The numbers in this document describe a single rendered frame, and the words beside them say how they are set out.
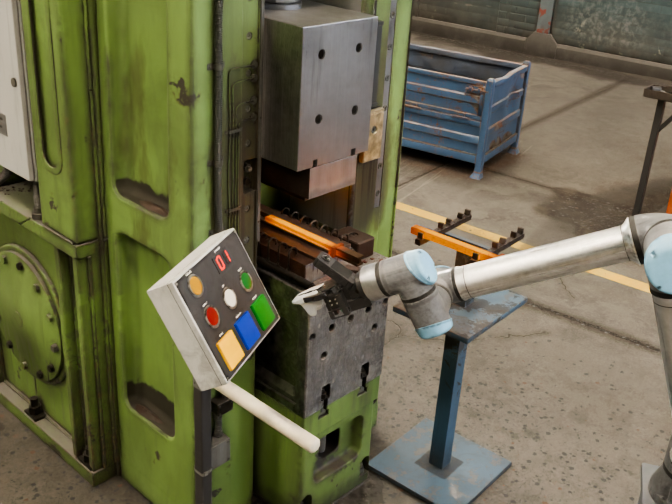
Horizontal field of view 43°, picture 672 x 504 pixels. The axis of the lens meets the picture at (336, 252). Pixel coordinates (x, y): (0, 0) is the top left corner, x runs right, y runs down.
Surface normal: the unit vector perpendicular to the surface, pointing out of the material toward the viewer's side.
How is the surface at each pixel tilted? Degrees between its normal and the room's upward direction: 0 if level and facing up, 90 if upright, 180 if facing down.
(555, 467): 0
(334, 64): 90
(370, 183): 90
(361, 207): 90
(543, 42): 90
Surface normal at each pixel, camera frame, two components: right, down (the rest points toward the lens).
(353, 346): 0.73, 0.33
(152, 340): -0.69, 0.28
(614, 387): 0.06, -0.90
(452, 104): -0.51, 0.33
